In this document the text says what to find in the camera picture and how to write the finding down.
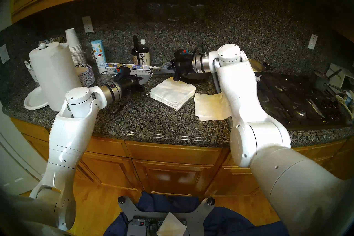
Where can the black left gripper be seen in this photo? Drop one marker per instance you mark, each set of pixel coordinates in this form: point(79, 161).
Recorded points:
point(131, 84)

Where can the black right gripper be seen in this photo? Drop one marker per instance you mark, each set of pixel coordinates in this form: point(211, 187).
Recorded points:
point(184, 69)

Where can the single white napkin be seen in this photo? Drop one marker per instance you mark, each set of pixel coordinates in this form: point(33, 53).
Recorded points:
point(210, 107)

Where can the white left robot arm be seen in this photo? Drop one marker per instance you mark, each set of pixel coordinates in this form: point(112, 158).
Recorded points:
point(66, 138)

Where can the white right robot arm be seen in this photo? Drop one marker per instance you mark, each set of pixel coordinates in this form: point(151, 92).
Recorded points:
point(240, 94)

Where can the white napkin stack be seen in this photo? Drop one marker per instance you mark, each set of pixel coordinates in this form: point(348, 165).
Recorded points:
point(172, 93)

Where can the paper towel holder with knob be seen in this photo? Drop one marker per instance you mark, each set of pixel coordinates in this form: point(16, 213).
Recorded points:
point(42, 45)

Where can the folded white napkin on base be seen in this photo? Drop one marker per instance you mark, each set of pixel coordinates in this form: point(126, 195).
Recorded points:
point(171, 227)

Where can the long blue white wrap box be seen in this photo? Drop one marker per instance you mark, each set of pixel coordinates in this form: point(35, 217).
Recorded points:
point(138, 66)

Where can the soy sauce bottle white cap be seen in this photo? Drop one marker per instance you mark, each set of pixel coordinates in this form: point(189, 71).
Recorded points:
point(144, 57)

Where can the dark glass bottle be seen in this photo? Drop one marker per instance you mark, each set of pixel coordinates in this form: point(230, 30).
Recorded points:
point(135, 54)

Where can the blue white leaf canister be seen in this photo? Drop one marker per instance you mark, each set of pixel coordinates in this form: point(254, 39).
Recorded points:
point(98, 57)

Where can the patterned paper bowl stack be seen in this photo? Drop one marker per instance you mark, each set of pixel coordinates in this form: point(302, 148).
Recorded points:
point(87, 76)

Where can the clear plastic bag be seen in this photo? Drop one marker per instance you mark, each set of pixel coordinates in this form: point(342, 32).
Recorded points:
point(89, 53)

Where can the white paper cup stack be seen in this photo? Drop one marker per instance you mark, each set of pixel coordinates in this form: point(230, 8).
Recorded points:
point(74, 43)

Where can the wide wooden drawer front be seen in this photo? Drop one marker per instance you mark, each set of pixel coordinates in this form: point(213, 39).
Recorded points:
point(174, 153)

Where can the stainless steel pot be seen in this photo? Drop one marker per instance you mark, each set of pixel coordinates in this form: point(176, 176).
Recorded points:
point(255, 65)

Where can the white paper towel roll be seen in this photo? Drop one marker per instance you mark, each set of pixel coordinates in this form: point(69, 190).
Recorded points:
point(55, 77)

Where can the narrow wooden lower cabinet door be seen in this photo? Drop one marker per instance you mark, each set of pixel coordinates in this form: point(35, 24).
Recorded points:
point(113, 172)

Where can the wide wooden lower cabinet door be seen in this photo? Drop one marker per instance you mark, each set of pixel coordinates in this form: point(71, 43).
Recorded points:
point(172, 178)

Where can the white paper plate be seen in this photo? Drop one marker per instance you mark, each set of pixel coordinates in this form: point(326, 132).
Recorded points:
point(34, 100)

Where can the wooden lower cabinet unit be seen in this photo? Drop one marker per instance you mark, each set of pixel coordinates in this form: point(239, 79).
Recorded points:
point(215, 180)

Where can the white plastic fork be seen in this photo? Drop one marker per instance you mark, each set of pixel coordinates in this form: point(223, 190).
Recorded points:
point(26, 64)

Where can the black gas stovetop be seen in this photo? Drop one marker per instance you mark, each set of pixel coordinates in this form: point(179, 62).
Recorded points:
point(290, 100)

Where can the black base knob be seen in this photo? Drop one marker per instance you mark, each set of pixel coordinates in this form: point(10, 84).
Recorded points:
point(121, 200)
point(210, 201)

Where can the grey power strip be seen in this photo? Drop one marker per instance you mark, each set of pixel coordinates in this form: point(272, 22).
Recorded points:
point(141, 224)

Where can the dark blue cloth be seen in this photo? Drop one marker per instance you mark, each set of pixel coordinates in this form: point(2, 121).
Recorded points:
point(229, 223)

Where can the floral ceramic spoon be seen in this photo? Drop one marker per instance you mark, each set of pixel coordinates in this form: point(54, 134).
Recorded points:
point(343, 102)

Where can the blue white cup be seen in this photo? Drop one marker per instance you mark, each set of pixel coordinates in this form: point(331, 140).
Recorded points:
point(349, 98)

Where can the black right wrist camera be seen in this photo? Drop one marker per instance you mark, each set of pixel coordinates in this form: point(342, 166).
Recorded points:
point(182, 55)

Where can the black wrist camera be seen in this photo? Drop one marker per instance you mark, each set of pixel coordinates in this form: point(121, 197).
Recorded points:
point(182, 55)
point(123, 72)

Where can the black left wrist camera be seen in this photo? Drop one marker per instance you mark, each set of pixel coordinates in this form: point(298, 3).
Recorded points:
point(123, 72)

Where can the white wall outlet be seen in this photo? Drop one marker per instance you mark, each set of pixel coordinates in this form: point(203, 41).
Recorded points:
point(87, 24)
point(312, 42)

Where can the white light switch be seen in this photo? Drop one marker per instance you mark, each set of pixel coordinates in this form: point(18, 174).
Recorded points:
point(4, 54)

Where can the grey metal robot base frame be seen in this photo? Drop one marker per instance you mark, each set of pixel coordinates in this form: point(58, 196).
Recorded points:
point(197, 218)

